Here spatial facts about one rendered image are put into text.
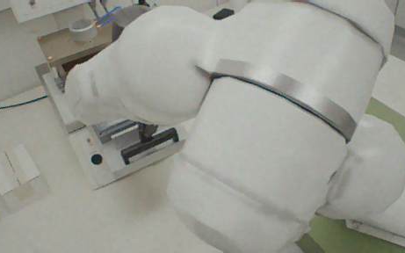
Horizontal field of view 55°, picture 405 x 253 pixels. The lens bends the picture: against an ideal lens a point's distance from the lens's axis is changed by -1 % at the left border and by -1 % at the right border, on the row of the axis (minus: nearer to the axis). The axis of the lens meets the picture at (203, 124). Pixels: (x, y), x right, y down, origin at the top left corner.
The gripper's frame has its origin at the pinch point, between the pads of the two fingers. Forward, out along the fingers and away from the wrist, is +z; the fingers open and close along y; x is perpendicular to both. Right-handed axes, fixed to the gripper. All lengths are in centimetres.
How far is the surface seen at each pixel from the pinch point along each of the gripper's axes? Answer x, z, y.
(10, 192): -37.5, 25.8, -13.6
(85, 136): -12.1, 19.1, -16.9
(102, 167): -11.2, 26.8, -9.2
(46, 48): -11.9, 7.0, -43.1
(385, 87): 92, 26, 10
